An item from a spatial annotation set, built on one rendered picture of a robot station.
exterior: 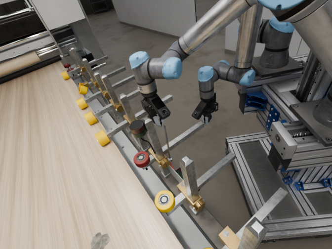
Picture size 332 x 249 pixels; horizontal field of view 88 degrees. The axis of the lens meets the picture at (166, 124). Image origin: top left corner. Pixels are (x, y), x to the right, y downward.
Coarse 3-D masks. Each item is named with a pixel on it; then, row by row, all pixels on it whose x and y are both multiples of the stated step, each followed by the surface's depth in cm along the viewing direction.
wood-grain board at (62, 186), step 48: (0, 96) 187; (48, 96) 162; (0, 144) 120; (48, 144) 110; (96, 144) 101; (0, 192) 89; (48, 192) 83; (96, 192) 78; (144, 192) 73; (0, 240) 70; (48, 240) 67; (144, 240) 60
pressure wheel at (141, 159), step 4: (140, 152) 89; (144, 152) 88; (136, 156) 87; (140, 156) 86; (144, 156) 87; (148, 156) 86; (136, 160) 85; (140, 160) 85; (144, 160) 84; (148, 160) 86; (136, 164) 84; (140, 164) 83; (144, 164) 84
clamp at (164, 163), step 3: (150, 150) 93; (150, 153) 93; (153, 153) 91; (153, 156) 90; (165, 156) 88; (156, 159) 88; (162, 159) 87; (165, 159) 87; (156, 162) 92; (159, 162) 86; (162, 162) 86; (165, 162) 86; (168, 162) 87; (159, 165) 89; (162, 165) 86; (165, 165) 87; (168, 165) 89
